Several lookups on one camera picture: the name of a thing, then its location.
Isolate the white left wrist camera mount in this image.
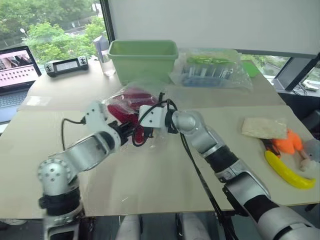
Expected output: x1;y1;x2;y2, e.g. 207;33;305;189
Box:
83;100;119;141

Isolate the green plastic bin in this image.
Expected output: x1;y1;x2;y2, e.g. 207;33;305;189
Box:
107;39;179;85

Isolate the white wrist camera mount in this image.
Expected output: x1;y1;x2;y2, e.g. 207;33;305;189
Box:
138;104;168;130
83;100;119;141

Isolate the orange plush toy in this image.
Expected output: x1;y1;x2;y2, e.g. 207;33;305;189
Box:
271;128;305;157

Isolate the yellow toy banana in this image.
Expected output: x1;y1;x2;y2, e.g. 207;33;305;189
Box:
264;149;317;190

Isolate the dark window frame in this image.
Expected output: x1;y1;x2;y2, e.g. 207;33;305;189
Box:
236;48;320;92

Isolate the pale rounded shape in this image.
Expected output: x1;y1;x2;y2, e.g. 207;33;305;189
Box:
179;213;212;240
116;214;141;240

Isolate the clear plastic bag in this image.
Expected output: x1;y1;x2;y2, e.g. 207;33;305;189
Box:
101;81;177;152

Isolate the grey plush toy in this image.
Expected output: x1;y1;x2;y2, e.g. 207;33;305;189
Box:
298;138;320;172

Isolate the black handheld controller with screen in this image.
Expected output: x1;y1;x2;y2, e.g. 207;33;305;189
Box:
44;56;90;78

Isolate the blue item in bag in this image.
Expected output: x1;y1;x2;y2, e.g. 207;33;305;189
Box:
180;63;234;87

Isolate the beige sponge pad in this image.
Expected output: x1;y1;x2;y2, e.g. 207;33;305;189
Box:
240;117;289;140

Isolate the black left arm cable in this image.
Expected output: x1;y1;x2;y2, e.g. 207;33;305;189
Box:
61;117;87;151

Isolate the clear bottle with grey cap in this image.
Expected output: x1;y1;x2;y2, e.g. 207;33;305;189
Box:
93;35;116;77

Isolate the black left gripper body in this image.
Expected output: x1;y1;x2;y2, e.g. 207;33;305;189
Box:
109;120;131;146

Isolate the flat green plastic piece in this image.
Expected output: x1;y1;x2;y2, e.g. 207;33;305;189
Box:
242;61;261;79

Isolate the green item in bag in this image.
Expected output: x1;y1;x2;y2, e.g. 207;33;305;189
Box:
186;55;233;66

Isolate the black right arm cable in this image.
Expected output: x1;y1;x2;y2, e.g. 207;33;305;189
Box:
138;91;240;240

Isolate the dark window pillar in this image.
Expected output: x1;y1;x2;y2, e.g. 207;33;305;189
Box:
99;0;119;44

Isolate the small white device with cables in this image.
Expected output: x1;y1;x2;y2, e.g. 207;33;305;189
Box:
300;80;320;92

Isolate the clear bag with blue contents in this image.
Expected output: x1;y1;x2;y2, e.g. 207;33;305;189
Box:
169;47;254;94

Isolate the open laptop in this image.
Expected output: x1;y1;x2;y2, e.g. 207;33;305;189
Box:
0;45;43;126

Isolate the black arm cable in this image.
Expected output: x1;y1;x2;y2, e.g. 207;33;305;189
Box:
61;117;87;151
138;91;240;240

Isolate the white blind panel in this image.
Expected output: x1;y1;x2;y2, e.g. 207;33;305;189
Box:
107;0;320;55

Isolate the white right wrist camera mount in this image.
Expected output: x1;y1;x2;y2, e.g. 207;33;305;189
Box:
138;104;168;130

